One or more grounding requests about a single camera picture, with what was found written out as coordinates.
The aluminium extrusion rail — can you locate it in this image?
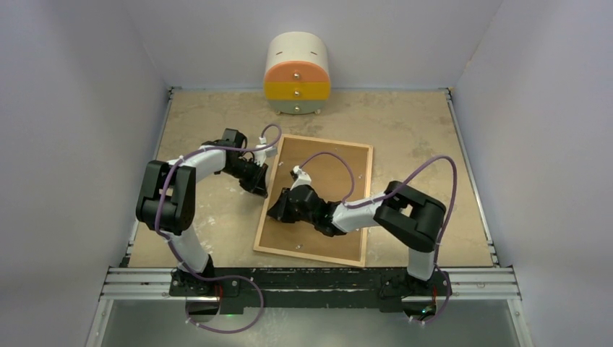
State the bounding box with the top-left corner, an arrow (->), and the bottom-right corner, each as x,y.
101,267 -> 521,300

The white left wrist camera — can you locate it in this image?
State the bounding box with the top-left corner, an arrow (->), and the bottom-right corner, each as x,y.
254,137 -> 278,166

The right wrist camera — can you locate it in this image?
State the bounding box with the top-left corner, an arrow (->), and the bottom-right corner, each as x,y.
290,166 -> 312,189

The brown hardboard backing board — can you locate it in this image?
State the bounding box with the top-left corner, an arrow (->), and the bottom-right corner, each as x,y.
259,139 -> 369,262

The wooden picture frame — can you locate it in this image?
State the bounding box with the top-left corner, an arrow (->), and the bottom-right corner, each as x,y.
252,134 -> 374,269

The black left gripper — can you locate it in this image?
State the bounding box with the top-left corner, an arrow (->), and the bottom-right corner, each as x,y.
223,158 -> 268,197

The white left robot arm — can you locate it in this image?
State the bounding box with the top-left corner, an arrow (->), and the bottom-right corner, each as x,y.
135,128 -> 278,296

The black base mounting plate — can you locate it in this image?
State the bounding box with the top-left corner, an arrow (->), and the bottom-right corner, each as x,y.
168,267 -> 453,320

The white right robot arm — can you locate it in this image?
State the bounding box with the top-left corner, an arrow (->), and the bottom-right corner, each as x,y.
266,181 -> 447,294

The round three-drawer mini cabinet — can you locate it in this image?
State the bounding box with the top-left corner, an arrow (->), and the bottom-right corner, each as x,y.
263,31 -> 331,115

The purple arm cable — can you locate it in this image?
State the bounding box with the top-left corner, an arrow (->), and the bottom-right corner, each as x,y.
293,151 -> 459,331
157,124 -> 283,335

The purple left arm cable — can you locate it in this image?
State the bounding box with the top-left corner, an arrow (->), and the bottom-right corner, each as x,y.
157,124 -> 283,335

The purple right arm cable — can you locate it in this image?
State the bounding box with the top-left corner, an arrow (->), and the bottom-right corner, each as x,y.
293,151 -> 459,331

